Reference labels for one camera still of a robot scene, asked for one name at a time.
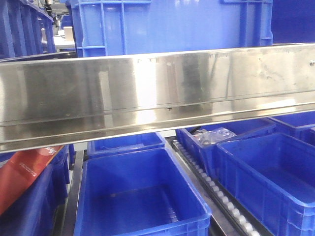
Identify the large light blue crate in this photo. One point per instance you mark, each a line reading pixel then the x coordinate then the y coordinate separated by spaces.
pixel 124 27

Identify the blue bin with plastic bags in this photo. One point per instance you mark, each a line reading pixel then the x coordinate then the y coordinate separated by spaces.
pixel 206 156

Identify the clear plastic parts bags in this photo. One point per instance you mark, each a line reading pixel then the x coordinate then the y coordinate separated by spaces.
pixel 214 136

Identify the blue bin rear middle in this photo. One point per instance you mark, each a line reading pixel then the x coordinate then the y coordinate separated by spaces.
pixel 124 144

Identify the blue bin lower middle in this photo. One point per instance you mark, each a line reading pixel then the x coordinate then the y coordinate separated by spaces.
pixel 143 193

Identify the blue bin lower right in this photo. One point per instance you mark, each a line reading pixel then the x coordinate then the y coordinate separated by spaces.
pixel 273 177

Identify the white roller track right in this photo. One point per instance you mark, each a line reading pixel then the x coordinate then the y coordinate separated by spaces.
pixel 229 218

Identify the blue bin far right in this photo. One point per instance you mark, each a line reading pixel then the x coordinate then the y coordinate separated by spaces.
pixel 299 125

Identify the red cardboard box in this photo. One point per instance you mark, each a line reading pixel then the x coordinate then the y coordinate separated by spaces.
pixel 20 172

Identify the blue bin lower left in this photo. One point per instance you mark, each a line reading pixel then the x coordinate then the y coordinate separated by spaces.
pixel 33 213

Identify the dark blue bin upper left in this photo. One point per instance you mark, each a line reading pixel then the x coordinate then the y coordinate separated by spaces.
pixel 25 30

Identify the dark blue bin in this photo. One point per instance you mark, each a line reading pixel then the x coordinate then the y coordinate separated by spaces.
pixel 293 21
pixel 25 30

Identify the dark blue bin upper right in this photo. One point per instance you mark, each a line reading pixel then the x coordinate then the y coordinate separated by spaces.
pixel 293 21

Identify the stainless steel shelf front rail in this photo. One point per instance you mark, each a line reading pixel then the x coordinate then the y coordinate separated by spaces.
pixel 62 101

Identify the steel divider rail left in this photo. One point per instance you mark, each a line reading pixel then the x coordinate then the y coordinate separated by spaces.
pixel 65 217

